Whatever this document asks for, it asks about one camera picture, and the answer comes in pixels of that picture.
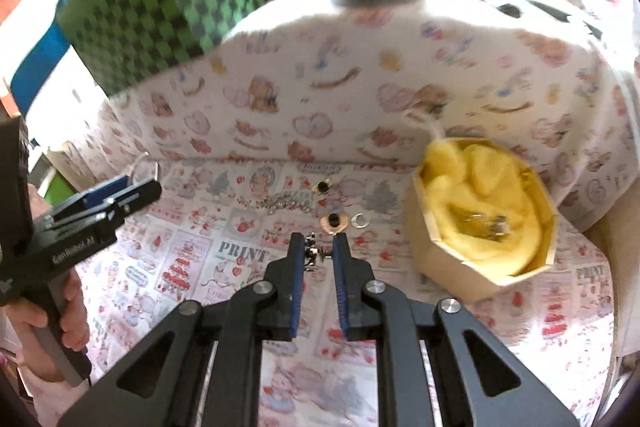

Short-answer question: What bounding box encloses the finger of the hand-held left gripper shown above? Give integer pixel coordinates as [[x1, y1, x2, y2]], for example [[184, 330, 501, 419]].
[[47, 179, 163, 234], [81, 174, 135, 208]]

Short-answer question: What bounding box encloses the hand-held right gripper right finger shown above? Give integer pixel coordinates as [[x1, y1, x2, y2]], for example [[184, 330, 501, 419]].
[[331, 234, 576, 427]]

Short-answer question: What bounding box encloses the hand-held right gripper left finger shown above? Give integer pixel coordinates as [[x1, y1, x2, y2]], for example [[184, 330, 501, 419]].
[[57, 232, 306, 427]]

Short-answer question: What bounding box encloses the clear bangle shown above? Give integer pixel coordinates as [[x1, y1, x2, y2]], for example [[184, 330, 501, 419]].
[[128, 151, 161, 184]]

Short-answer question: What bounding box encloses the silver dangling earring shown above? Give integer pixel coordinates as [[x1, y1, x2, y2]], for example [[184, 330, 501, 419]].
[[302, 232, 335, 274]]

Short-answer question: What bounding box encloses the rose gold round earring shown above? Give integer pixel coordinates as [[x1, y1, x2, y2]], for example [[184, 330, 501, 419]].
[[321, 213, 349, 233]]

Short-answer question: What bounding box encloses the silver chain bracelet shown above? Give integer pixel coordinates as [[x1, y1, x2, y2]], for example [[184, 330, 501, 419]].
[[257, 191, 314, 210]]

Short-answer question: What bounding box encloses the beige octagonal box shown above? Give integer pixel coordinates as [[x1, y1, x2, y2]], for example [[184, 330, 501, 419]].
[[402, 137, 559, 304]]

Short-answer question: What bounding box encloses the shiny metal jewelry pile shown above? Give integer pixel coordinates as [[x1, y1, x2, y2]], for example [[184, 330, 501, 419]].
[[461, 212, 509, 239]]

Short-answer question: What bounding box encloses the person's left hand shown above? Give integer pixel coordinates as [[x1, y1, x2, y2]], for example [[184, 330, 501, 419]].
[[10, 268, 92, 383]]

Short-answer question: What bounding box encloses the striped curtain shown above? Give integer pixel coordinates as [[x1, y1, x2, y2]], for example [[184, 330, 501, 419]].
[[0, 0, 142, 112]]

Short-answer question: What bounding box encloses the yellow cloth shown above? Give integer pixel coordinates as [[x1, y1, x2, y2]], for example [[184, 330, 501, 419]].
[[402, 107, 554, 279]]

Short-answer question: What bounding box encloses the bear print cloth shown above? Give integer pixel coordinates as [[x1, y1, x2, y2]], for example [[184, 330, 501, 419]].
[[95, 0, 640, 235]]

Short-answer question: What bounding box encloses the grey power bank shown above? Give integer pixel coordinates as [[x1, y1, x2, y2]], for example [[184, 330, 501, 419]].
[[495, 0, 576, 24]]

